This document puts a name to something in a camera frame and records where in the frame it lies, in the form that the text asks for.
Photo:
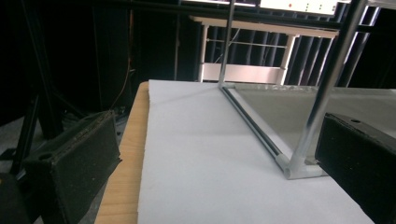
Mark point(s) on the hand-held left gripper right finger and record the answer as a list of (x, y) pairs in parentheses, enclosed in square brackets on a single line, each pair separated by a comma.
[(358, 161)]

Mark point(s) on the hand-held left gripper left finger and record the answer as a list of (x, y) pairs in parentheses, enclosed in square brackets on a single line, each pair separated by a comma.
[(71, 161)]

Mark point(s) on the wooden table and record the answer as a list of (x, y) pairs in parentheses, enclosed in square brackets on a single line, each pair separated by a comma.
[(127, 174)]

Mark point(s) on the black metal stand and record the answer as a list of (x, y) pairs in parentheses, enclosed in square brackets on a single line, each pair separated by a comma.
[(40, 77)]

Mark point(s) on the white mat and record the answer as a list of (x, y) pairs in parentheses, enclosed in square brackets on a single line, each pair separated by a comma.
[(202, 155)]

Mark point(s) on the white device with red dots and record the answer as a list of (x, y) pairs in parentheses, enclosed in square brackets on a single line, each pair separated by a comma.
[(299, 5)]

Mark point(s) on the metal frame rack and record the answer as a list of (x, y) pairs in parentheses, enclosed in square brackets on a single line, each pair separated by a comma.
[(314, 124)]

